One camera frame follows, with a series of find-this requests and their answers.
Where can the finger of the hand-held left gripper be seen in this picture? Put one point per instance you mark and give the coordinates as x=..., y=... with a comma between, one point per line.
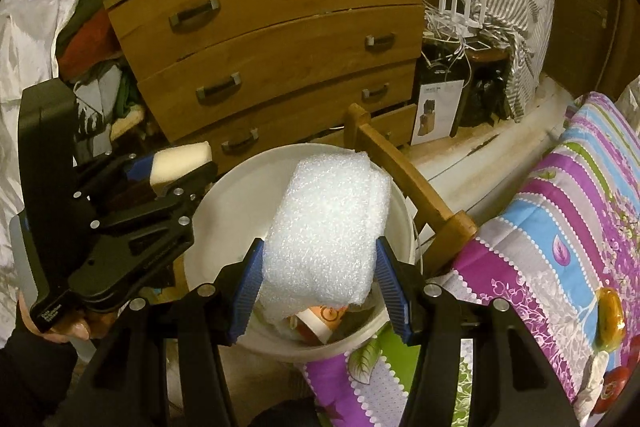
x=185, y=187
x=140, y=167

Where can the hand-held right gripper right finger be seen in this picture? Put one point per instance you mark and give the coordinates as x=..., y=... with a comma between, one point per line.
x=395, y=302

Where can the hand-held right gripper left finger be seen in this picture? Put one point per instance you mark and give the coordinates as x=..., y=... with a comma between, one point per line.
x=245, y=302

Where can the cream foam sponge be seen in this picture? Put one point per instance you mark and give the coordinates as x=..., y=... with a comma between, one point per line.
x=180, y=159

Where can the white plastic bucket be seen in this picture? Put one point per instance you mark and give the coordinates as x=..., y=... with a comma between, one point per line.
x=235, y=207

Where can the white foam wrap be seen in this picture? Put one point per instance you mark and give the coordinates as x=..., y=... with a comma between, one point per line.
x=325, y=217

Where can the person's left forearm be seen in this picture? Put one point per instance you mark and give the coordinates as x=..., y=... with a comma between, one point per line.
x=30, y=377

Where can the person's left hand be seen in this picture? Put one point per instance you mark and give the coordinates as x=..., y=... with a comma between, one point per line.
x=67, y=331

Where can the orange white paper cup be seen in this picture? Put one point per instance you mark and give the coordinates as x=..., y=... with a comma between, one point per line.
x=325, y=319

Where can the pile of clothes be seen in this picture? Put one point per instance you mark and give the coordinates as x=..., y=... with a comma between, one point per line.
x=90, y=42

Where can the wooden chair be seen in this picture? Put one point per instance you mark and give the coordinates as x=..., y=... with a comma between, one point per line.
x=400, y=177

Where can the white plastic sheet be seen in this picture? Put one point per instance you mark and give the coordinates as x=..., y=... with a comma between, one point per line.
x=35, y=17

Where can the bed with striped floral sheet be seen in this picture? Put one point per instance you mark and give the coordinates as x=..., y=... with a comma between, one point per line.
x=540, y=217

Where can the wooden chest of drawers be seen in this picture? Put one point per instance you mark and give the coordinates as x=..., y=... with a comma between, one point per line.
x=275, y=32

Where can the black white knife block box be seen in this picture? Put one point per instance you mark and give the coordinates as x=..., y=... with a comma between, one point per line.
x=435, y=107

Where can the golden foil wrapped item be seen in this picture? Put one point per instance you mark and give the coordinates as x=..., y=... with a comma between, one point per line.
x=610, y=317

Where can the red round printed packet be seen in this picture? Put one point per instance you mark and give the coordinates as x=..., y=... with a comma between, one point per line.
x=615, y=382

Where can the white wifi router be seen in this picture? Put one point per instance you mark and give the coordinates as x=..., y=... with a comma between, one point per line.
x=460, y=24

